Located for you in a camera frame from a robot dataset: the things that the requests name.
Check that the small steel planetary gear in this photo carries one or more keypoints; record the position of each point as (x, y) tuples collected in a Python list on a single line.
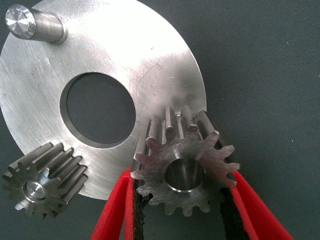
[(50, 180), (185, 152)]

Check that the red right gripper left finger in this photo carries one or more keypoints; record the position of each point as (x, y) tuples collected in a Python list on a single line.
[(117, 210)]

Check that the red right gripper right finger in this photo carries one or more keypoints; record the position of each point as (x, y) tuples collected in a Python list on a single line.
[(252, 215)]

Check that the round metal carrier plate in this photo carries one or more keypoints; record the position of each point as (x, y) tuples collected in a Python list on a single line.
[(112, 50)]

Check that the dark grey table cloth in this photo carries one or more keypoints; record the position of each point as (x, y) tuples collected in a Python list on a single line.
[(262, 75)]

